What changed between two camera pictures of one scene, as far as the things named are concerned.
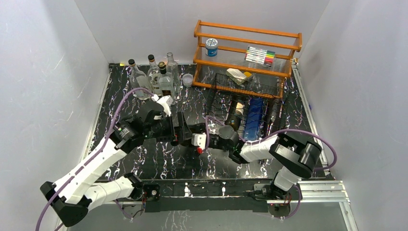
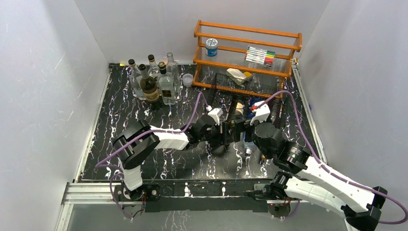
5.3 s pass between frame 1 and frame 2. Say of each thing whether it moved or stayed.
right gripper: moved
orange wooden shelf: stayed
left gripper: moved
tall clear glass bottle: stayed
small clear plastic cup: stayed
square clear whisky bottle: stayed
